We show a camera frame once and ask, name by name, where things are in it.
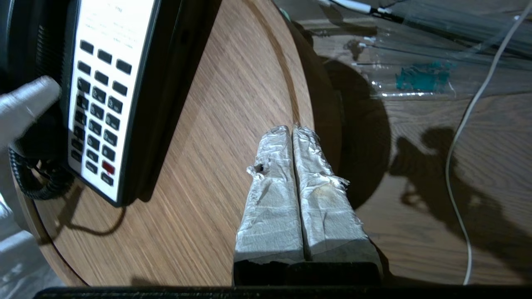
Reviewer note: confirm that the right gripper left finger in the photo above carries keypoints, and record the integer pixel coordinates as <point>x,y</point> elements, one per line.
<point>272,211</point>

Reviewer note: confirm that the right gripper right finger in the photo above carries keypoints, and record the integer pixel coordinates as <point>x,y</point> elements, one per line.
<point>326,216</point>

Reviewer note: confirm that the black phone handset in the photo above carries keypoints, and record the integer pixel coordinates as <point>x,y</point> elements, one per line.
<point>33,41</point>

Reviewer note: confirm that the clear plastic sheet teal print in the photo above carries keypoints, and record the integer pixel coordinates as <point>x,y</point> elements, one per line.
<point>424,77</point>

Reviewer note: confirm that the black and white desk phone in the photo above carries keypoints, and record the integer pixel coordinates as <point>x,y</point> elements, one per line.
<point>104,83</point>

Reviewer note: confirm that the round wooden table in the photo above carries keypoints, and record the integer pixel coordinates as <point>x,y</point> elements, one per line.
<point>216,145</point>

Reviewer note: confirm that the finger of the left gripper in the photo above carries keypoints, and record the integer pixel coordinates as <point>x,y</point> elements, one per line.
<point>25,106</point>

